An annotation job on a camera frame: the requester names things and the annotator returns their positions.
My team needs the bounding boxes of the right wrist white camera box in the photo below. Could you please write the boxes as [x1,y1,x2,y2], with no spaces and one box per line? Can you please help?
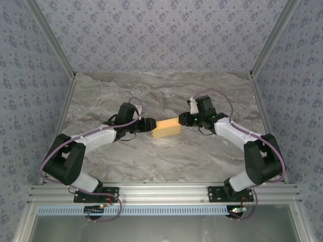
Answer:
[186,97,199,113]

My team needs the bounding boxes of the slotted grey cable duct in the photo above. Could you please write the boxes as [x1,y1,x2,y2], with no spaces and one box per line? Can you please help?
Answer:
[37,204,228,217]

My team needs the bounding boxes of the aluminium table side rail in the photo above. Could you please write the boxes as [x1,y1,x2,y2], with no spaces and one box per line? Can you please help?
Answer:
[39,75,76,185]
[249,75,289,184]

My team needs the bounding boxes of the aluminium frame post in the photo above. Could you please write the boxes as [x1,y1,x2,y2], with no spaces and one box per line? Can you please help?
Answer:
[25,0,77,79]
[249,0,301,79]

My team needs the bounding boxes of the yellow paper box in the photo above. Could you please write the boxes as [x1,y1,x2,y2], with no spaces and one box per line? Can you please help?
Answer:
[152,117,183,139]

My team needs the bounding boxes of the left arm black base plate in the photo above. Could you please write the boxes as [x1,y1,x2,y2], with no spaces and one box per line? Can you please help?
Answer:
[73,187,120,204]

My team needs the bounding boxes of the wide aluminium mounting rail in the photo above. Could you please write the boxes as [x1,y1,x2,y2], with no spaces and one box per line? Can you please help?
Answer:
[27,183,302,204]

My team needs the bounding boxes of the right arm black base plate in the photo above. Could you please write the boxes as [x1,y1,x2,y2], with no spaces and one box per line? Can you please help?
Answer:
[207,186,254,203]

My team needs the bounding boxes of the small black circuit board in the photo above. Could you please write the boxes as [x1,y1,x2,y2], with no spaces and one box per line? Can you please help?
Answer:
[84,204,105,215]
[228,207,247,218]

